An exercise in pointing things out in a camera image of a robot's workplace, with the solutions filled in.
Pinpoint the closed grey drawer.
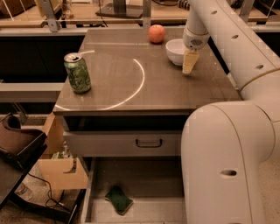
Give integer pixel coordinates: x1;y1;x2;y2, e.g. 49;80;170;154
63;131;181;157

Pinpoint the black chair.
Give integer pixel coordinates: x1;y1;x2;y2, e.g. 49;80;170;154
0;114;46;207

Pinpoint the black floor cable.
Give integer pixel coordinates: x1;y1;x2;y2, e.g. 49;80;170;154
27;172;73;214

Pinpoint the black drawer handle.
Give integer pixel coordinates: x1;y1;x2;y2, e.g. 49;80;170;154
135;139;163;148

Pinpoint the white ceramic bowl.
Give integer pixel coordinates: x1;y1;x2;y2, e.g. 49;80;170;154
165;38;186;66

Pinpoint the red apple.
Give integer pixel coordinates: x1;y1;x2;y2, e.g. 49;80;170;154
148;24;165;44

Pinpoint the cardboard box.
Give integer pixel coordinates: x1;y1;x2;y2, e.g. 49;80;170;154
38;113;88;200

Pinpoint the green sponge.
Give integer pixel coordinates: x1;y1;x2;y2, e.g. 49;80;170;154
105;185;133;215

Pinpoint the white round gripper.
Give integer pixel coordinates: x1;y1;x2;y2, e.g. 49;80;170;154
182;28;210;74

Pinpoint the open bottom drawer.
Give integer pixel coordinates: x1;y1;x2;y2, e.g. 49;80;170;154
80;157;186;224

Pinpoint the green soda can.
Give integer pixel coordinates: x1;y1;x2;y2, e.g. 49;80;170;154
64;52;91;94

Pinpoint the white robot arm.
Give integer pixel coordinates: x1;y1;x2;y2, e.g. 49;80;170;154
181;0;280;224

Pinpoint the grey drawer cabinet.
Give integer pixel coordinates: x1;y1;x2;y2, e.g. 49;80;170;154
52;27;243;224

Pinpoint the black monitor base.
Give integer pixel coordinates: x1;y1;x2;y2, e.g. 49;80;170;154
95;0;143;18

